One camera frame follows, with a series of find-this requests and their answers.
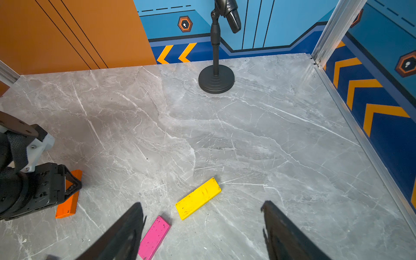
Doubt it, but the aluminium corner post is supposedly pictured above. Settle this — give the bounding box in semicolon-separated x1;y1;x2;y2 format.
0;61;21;87
312;0;367;68

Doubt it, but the black microphone stand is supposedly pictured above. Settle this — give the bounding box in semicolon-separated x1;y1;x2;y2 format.
198;8;235;94

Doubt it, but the pink building block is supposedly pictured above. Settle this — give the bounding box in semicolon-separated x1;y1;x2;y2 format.
138;216;171;260

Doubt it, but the black microphone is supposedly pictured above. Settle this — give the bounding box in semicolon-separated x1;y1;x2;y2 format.
215;0;242;34

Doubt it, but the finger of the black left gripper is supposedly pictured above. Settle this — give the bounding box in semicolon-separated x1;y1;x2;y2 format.
63;166;82;200

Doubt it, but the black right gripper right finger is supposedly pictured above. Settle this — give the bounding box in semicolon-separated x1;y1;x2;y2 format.
261;200;330;260

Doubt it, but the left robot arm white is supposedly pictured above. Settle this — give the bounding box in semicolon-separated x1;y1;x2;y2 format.
1;112;82;221

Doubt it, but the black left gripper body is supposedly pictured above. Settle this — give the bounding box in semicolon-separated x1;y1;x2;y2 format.
1;162;67;221

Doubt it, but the yellow building block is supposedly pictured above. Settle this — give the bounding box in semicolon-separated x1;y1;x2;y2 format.
175;178;222;221

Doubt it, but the aluminium corner post left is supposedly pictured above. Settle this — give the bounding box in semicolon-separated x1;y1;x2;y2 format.
0;61;21;87

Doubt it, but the aluminium corner post right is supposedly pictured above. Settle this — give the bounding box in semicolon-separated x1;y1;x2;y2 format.
312;0;367;68

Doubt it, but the orange building block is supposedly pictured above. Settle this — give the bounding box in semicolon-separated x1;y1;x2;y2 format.
55;170;83;219

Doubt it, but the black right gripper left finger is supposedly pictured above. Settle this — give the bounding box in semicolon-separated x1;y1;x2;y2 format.
78;202;146;260

